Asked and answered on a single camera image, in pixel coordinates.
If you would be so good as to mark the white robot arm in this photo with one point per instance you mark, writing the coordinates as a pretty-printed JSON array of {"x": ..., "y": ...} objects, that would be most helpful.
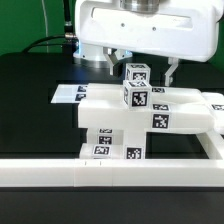
[{"x": 93, "y": 54}]

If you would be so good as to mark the white chair back frame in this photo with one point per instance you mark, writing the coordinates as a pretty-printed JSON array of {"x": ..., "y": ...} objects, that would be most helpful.
[{"x": 170, "y": 110}]

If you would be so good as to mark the white U-shaped fence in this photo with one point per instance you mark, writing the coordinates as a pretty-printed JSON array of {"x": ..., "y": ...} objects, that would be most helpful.
[{"x": 207, "y": 172}]

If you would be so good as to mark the white fiducial marker plate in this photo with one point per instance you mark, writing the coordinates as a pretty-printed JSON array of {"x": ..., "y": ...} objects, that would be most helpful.
[{"x": 69, "y": 93}]

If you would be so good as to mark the white tagged cube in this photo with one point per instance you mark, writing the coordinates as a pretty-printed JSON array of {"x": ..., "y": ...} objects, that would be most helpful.
[
  {"x": 136, "y": 93},
  {"x": 137, "y": 71}
]

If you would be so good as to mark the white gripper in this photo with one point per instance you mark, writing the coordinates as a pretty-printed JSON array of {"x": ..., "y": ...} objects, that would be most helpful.
[{"x": 184, "y": 29}]

